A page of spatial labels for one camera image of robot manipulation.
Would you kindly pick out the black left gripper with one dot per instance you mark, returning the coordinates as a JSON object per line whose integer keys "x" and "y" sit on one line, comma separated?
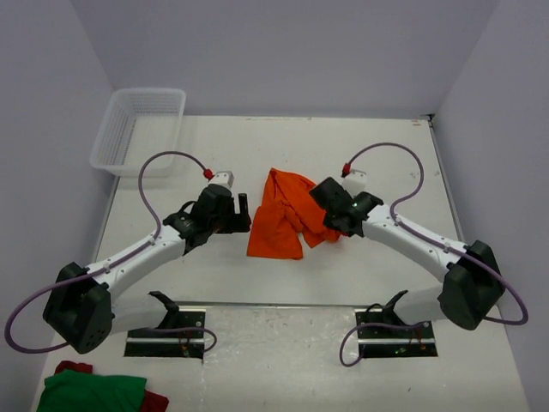
{"x": 238, "y": 222}

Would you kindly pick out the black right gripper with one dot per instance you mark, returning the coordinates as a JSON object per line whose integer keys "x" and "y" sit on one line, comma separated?
{"x": 328, "y": 221}

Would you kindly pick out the orange t shirt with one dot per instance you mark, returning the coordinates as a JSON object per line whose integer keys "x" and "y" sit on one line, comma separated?
{"x": 287, "y": 216}

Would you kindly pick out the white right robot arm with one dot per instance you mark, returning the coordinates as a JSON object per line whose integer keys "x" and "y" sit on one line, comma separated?
{"x": 466, "y": 291}

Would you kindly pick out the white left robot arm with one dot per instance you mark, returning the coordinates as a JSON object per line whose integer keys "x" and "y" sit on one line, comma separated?
{"x": 85, "y": 305}

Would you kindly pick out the white plastic basket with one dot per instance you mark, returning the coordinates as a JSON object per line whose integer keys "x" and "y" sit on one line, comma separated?
{"x": 137, "y": 124}

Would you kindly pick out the red folded t shirt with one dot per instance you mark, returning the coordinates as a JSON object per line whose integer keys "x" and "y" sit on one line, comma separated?
{"x": 152, "y": 401}

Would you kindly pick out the green folded t shirt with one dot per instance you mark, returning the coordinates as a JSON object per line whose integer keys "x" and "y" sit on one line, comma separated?
{"x": 73, "y": 391}

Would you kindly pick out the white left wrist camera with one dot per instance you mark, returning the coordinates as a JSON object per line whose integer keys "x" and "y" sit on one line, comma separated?
{"x": 223, "y": 178}

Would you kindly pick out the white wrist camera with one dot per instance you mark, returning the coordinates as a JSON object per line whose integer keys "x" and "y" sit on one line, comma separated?
{"x": 223, "y": 178}
{"x": 355, "y": 182}

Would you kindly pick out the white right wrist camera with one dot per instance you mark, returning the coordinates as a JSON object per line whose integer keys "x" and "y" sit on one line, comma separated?
{"x": 355, "y": 182}

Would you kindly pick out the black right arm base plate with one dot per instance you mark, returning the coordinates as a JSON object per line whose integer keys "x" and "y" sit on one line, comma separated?
{"x": 383, "y": 343}

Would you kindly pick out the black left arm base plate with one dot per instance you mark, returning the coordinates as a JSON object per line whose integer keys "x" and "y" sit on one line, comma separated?
{"x": 186, "y": 344}

